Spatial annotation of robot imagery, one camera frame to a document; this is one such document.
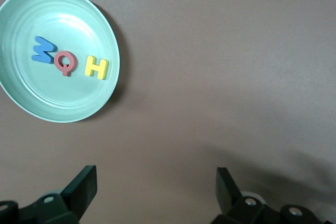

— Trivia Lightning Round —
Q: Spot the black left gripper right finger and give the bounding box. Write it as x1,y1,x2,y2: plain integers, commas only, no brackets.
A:
212,167,265,224

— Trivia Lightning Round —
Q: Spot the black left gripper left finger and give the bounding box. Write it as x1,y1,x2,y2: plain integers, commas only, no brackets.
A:
34,165,98,224

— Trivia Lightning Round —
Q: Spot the yellow foam letter H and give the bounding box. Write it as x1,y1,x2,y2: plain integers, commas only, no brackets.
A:
84,55,109,80

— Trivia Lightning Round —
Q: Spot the red foam letter O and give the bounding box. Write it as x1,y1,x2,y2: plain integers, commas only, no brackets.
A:
54,52,78,77

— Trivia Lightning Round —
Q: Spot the blue foam capital M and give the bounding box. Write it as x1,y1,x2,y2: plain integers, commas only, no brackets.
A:
31,36,58,64

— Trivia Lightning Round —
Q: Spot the light green plate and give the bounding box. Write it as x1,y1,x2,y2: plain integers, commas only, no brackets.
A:
0,0,121,124

